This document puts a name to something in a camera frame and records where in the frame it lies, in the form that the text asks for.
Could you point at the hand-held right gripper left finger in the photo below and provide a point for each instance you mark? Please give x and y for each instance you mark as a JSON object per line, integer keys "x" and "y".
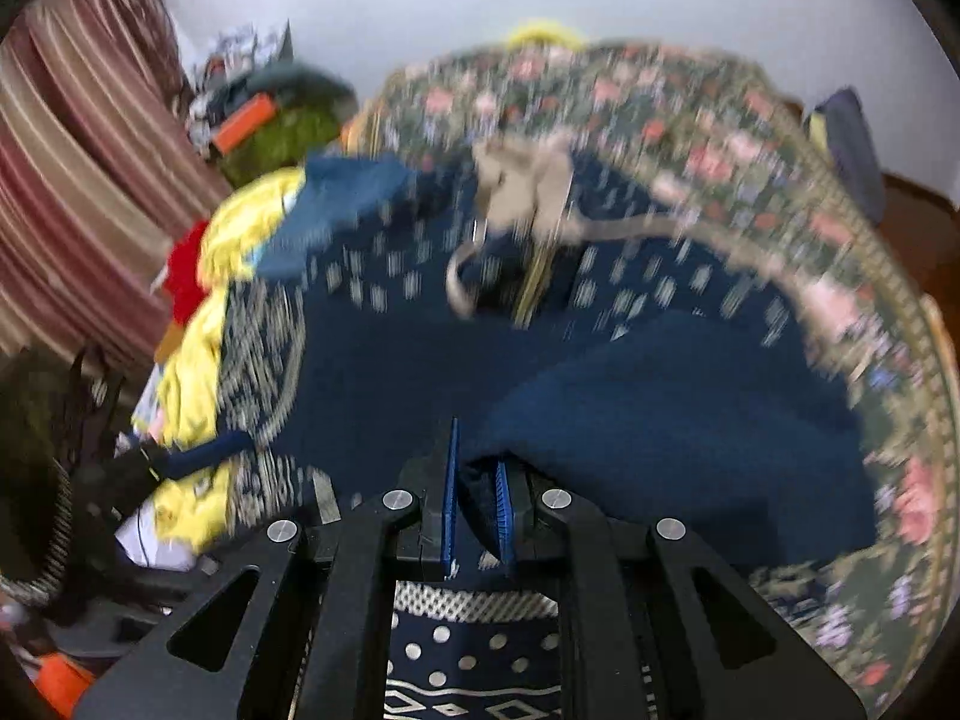
{"x": 450, "y": 495}

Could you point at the pale yellow cloth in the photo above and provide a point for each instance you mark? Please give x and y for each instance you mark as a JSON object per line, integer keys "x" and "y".
{"x": 816, "y": 127}

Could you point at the orange box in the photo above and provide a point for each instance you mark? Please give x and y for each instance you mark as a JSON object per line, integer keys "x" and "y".
{"x": 244, "y": 124}

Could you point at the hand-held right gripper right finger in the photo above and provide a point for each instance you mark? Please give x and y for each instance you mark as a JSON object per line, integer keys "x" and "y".
{"x": 504, "y": 510}

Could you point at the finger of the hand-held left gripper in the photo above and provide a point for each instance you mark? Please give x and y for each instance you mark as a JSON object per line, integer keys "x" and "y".
{"x": 206, "y": 454}

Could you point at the floral bedspread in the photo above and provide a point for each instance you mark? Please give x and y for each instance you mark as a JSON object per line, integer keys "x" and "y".
{"x": 712, "y": 112}

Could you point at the navy patterned garment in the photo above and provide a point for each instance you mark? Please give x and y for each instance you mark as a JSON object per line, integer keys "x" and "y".
{"x": 420, "y": 375}

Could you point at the red cloth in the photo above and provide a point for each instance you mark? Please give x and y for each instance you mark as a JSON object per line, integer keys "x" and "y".
{"x": 184, "y": 270}

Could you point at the grey hanging garment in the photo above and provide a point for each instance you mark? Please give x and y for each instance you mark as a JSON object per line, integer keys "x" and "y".
{"x": 851, "y": 150}

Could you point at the beige cloth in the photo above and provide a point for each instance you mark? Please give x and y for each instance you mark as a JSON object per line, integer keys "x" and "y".
{"x": 525, "y": 180}

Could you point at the dark grey cushion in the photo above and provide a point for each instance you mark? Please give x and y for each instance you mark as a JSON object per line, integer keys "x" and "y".
{"x": 307, "y": 82}

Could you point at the blue cloth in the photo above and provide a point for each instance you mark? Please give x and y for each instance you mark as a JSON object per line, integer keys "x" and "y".
{"x": 337, "y": 202}

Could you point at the printed cloth pile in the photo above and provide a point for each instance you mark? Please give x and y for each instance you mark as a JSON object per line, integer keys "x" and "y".
{"x": 240, "y": 49}

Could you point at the striped curtain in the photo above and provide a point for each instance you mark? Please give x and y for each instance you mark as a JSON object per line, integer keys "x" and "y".
{"x": 75, "y": 165}

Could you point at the green cloth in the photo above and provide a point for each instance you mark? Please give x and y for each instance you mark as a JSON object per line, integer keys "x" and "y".
{"x": 292, "y": 139}

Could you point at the bright yellow object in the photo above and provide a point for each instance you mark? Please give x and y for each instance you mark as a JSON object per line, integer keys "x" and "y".
{"x": 544, "y": 34}

